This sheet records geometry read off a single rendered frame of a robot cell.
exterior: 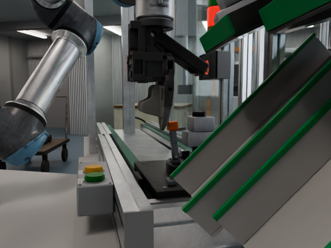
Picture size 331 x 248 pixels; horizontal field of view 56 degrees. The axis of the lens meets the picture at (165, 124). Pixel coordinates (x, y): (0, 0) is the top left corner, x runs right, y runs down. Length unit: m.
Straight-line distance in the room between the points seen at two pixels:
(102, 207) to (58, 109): 10.10
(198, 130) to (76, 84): 8.16
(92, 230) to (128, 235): 0.19
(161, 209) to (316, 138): 0.26
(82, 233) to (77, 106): 8.12
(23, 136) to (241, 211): 0.63
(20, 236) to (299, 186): 0.53
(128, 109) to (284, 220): 1.44
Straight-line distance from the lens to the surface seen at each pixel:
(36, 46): 12.05
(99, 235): 0.65
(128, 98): 1.68
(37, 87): 0.91
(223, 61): 0.82
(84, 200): 0.62
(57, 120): 10.65
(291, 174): 0.32
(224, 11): 0.36
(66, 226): 0.71
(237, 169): 0.32
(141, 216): 0.48
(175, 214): 0.50
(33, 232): 0.70
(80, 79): 8.68
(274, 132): 0.33
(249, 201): 0.31
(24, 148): 0.84
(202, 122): 0.63
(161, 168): 0.68
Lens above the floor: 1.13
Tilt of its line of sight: 6 degrees down
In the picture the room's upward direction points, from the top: straight up
